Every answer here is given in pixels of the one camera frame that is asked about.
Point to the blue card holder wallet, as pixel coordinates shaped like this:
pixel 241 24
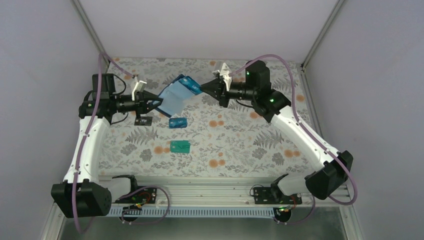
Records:
pixel 173 97

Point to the floral patterned table mat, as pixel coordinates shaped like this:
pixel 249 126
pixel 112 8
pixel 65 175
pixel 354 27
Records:
pixel 224 142

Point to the grey slotted cable duct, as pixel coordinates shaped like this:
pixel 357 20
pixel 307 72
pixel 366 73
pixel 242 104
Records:
pixel 194 212

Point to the black credit card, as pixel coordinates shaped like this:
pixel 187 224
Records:
pixel 143 121

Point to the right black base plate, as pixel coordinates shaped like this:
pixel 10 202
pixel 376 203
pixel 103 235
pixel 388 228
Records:
pixel 267 196

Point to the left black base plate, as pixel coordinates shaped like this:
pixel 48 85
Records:
pixel 145 196

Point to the blue credit card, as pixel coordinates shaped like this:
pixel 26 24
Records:
pixel 177 123
pixel 191 85

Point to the aluminium rail frame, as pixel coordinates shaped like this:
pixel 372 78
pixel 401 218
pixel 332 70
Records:
pixel 221 191

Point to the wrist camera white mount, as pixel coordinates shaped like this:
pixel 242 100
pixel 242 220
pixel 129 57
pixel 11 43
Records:
pixel 223 72
pixel 139 86

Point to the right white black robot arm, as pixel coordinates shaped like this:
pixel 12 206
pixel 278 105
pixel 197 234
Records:
pixel 330 167

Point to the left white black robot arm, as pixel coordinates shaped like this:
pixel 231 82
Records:
pixel 80 193

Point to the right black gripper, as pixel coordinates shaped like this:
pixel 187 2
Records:
pixel 217 85

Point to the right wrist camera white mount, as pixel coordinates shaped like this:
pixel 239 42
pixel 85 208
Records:
pixel 223 72

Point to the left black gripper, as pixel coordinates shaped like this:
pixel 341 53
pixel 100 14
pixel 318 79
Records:
pixel 141 98

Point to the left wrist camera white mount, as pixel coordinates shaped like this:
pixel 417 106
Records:
pixel 139 86

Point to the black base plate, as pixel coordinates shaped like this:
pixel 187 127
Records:
pixel 145 196
pixel 267 196

